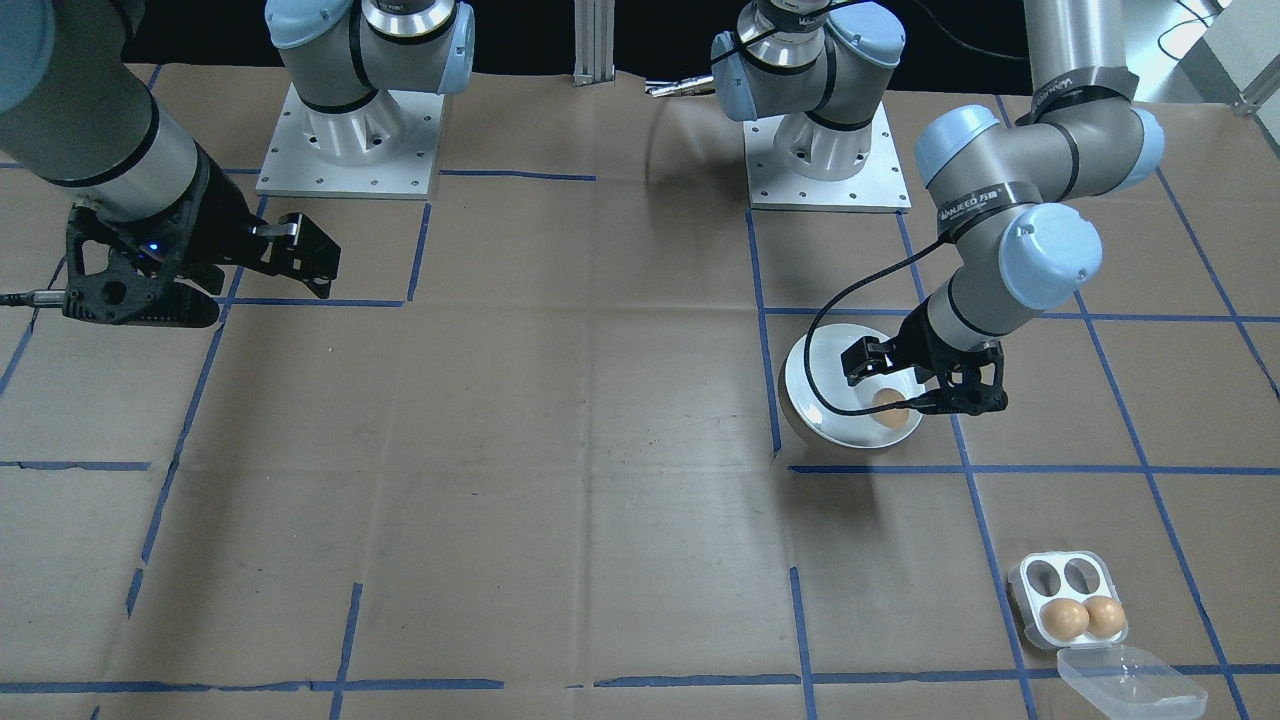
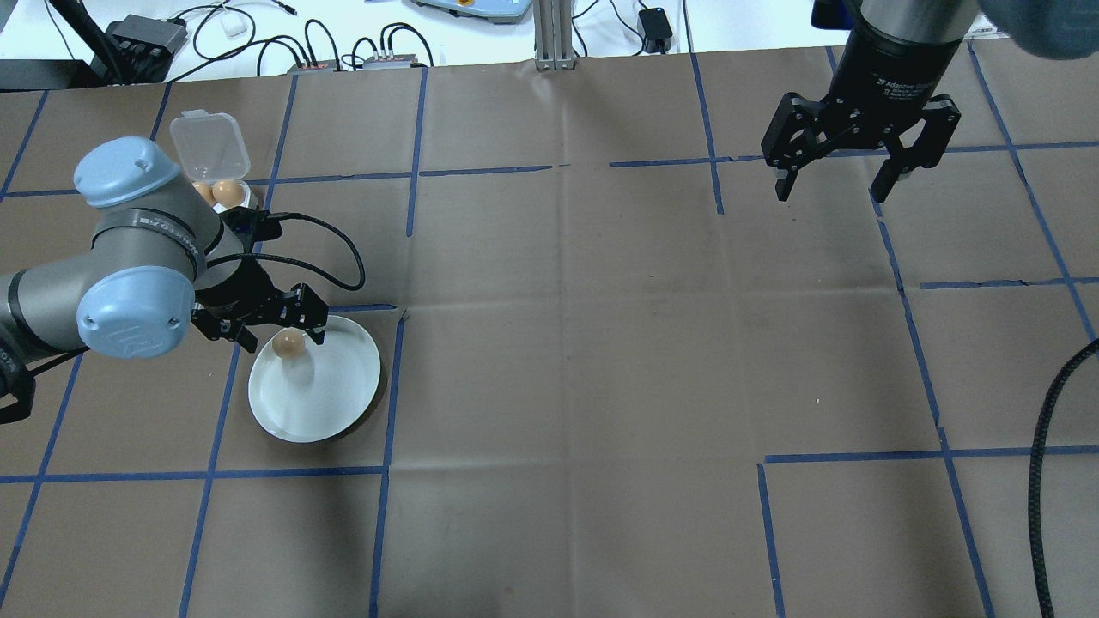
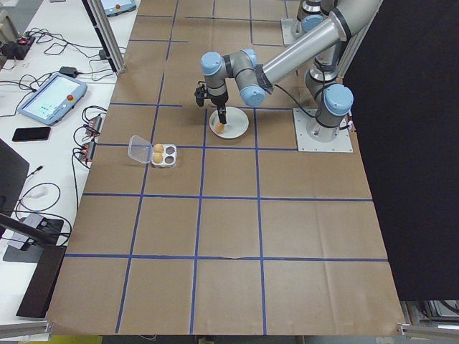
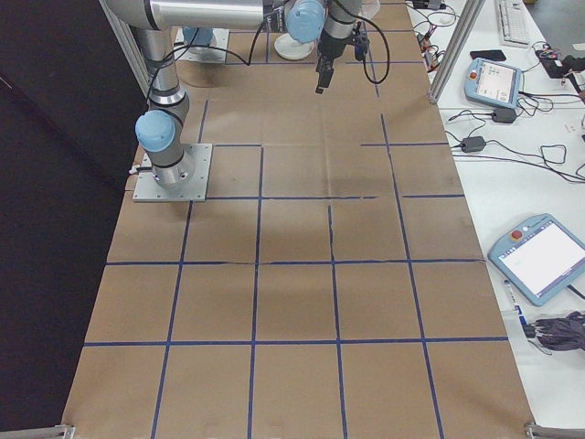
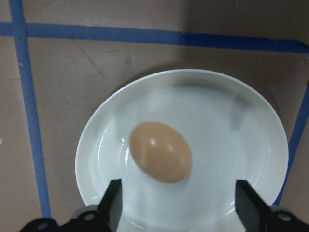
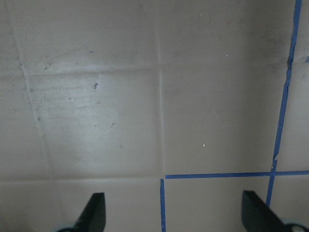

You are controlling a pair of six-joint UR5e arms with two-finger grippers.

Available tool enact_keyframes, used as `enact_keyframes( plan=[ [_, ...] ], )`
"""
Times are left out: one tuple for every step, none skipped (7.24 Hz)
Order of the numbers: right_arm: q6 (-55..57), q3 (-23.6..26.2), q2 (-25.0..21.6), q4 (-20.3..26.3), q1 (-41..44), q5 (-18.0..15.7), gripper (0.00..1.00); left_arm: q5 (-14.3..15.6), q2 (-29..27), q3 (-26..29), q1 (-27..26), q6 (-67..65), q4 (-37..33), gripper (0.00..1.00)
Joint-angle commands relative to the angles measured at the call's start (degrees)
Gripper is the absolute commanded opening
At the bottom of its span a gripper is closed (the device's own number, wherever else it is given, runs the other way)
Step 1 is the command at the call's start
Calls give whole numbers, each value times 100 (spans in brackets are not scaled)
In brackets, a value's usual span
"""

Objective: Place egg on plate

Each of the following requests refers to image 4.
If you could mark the white pen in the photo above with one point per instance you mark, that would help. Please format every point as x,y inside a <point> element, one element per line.
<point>514,299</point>

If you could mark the clear plastic egg carton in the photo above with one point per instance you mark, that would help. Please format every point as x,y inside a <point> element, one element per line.
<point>371,8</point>

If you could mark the black frame cover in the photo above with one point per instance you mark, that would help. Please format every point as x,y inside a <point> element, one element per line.
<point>45,183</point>

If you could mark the black power adapter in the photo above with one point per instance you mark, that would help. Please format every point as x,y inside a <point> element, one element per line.
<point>474,144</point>
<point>504,115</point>

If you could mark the black smartphone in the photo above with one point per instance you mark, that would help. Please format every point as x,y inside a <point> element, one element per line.
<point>489,55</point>

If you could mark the white keyboard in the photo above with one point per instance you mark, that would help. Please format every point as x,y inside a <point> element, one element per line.
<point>514,23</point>

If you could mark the grey teach pendant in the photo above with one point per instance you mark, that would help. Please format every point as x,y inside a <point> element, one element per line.
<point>496,82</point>
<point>539,260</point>

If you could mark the aluminium post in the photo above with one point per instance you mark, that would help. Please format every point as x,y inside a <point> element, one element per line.
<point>452,50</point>

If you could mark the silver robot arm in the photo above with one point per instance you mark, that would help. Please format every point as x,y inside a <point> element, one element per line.
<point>160,68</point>
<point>201,35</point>

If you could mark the white round plate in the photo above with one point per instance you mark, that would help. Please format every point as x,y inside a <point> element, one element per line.
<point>292,51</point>

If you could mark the dark purple folded umbrella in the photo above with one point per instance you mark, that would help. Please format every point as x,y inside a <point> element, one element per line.
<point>562,331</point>

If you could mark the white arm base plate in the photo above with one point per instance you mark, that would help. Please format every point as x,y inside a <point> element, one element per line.
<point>201,183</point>
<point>223,46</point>

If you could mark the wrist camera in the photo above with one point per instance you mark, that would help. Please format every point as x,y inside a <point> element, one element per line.
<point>361,45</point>

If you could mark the aluminium frame bar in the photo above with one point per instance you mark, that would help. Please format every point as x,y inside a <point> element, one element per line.
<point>124,46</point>

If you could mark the black printed box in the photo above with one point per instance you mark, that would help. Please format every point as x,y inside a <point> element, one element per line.
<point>275,20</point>

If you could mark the black power strip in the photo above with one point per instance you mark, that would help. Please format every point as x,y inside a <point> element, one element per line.
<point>550,57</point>

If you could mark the flat black device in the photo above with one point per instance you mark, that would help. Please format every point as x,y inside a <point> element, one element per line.
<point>429,3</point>

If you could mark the metal corner bracket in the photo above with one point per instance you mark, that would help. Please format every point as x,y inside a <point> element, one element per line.
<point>36,432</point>
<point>553,432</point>

